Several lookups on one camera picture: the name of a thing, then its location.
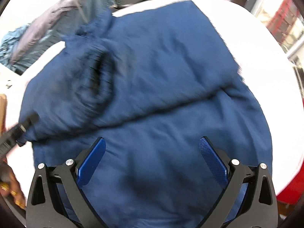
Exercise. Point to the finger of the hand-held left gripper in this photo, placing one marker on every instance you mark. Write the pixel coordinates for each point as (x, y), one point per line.
(27, 125)

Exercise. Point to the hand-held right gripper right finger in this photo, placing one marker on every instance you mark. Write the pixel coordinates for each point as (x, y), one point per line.
(213, 161)

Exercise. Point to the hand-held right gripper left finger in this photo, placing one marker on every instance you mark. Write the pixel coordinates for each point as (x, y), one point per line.
(91, 163)

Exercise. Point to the navy blue jacket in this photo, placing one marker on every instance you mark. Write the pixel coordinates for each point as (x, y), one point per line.
(166, 76)

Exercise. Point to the person's left hand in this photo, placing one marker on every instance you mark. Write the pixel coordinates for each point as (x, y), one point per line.
(9, 178)

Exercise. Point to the crumpled blue quilt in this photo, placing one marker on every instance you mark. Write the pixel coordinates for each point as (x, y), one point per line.
(11, 45)

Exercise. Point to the red plastic object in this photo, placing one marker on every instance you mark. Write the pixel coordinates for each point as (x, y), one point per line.
(291, 190)

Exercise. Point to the pink polka dot blanket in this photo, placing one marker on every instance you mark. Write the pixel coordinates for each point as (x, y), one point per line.
(280, 99)

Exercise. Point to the grey duvet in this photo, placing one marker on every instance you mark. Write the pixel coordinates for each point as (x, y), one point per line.
(47, 23)

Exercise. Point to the black round stool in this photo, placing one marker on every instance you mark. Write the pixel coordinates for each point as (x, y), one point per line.
(130, 0)

